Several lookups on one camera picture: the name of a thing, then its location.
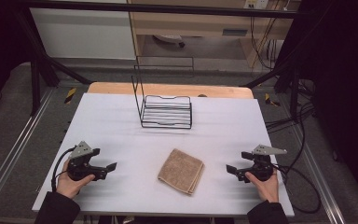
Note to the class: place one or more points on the aluminium floor rail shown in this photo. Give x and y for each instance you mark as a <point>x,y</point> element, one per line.
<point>320,180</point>
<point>15,146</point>

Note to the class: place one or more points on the white table sheet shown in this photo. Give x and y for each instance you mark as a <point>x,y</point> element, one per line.
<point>136,143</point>

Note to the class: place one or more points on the black curtain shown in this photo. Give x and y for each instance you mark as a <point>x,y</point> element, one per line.
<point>0,46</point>
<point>341,77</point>

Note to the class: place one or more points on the yellow black floor tape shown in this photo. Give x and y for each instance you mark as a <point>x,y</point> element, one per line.
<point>272,101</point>
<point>70,95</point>

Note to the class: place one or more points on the white cabinet panel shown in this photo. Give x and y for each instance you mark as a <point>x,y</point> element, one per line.
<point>84,34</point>

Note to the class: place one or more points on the light wooden desk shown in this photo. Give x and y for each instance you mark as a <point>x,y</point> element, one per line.
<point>199,23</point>

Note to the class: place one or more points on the white wall socket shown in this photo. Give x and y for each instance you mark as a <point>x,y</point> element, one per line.
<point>256,3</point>

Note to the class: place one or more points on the person's left hand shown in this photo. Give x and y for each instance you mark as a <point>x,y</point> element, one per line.
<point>68,186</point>

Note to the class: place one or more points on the black metal frame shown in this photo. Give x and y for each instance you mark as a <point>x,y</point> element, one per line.
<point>167,8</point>

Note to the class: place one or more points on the white object under desk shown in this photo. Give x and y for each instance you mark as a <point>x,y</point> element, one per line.
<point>167,38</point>

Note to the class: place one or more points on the beige towel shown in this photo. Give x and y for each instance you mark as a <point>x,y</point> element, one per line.
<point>181,171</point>

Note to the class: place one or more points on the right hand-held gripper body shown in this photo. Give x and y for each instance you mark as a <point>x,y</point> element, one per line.
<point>262,168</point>

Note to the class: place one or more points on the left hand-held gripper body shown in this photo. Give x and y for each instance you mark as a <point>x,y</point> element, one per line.
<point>80,165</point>

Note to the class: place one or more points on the wooden table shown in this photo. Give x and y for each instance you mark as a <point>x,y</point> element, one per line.
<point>223,91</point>

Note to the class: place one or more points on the person's right hand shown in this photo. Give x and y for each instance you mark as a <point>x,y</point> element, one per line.
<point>268,189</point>

